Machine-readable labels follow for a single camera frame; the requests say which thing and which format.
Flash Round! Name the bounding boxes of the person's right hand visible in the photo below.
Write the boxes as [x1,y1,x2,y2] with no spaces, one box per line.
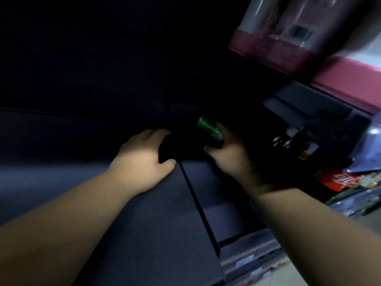
[204,122,275,196]

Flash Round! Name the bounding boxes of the person's left hand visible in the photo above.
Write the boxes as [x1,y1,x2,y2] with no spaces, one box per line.
[108,129,177,196]

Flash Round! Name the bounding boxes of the green drink can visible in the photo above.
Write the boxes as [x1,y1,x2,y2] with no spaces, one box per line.
[196,115,225,144]

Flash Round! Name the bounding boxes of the person's left forearm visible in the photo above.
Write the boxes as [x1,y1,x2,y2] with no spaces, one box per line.
[0,170,140,286]

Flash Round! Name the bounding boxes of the person's right forearm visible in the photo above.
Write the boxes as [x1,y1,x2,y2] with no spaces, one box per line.
[252,184,381,286]

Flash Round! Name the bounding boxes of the dark cabinet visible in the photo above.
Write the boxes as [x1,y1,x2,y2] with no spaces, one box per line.
[0,105,288,286]

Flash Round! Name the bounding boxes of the black dispenser mechanism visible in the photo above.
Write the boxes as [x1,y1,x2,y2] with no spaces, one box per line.
[262,82,372,165]

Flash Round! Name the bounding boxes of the red printed packet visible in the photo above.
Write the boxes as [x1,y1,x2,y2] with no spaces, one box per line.
[315,168,368,193]

